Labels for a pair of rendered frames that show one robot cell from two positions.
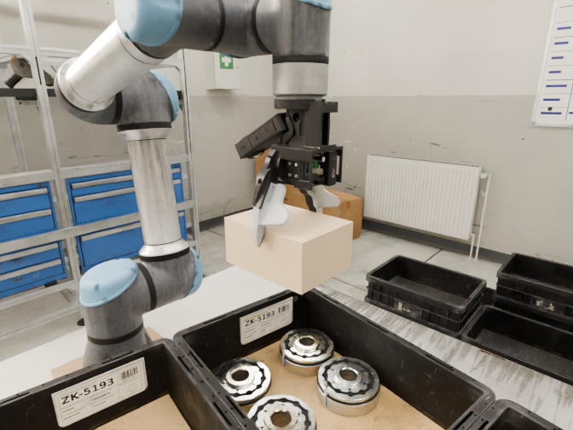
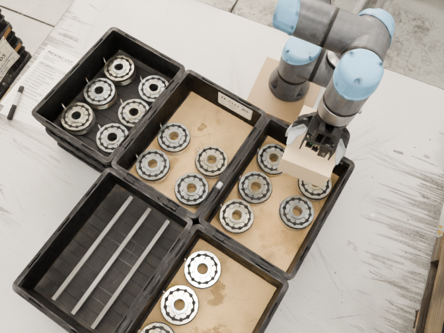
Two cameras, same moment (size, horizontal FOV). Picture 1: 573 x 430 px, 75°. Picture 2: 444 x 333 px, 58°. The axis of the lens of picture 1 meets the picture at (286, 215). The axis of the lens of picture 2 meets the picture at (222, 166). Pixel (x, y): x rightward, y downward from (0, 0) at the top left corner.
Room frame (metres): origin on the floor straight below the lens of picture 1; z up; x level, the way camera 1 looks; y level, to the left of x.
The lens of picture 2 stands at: (0.16, -0.31, 2.00)
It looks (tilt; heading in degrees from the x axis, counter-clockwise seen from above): 68 degrees down; 66
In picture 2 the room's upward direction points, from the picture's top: 5 degrees clockwise
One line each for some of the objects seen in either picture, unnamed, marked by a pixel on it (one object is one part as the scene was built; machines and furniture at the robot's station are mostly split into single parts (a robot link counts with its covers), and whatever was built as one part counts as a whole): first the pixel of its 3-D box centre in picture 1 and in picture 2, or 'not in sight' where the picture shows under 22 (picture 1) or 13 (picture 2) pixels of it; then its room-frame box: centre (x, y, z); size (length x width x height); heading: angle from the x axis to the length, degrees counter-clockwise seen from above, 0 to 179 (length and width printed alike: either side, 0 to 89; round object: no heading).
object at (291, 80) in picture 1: (301, 83); (339, 106); (0.53, -0.02, 1.32); 0.08 x 0.08 x 0.05
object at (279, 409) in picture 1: (280, 419); (255, 186); (0.42, 0.01, 0.86); 0.05 x 0.05 x 0.01
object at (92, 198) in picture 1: (136, 213); not in sight; (2.26, 0.96, 0.60); 0.72 x 0.03 x 0.56; 138
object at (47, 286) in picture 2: not in sight; (110, 256); (-0.03, -0.06, 0.87); 0.40 x 0.30 x 0.11; 38
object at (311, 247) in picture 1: (287, 241); (312, 146); (0.55, 0.00, 1.09); 0.16 x 0.12 x 0.07; 47
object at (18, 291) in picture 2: not in sight; (106, 254); (-0.03, -0.06, 0.92); 0.40 x 0.30 x 0.02; 38
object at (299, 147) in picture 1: (303, 144); (326, 127); (0.53, -0.02, 1.24); 0.09 x 0.08 x 0.12; 47
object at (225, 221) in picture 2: not in sight; (236, 215); (0.34, -0.06, 0.86); 0.10 x 0.10 x 0.01
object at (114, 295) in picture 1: (114, 295); (300, 57); (0.72, 0.38, 0.89); 0.13 x 0.12 x 0.14; 136
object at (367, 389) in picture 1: (348, 378); (296, 211); (0.51, -0.10, 0.86); 0.10 x 0.10 x 0.01
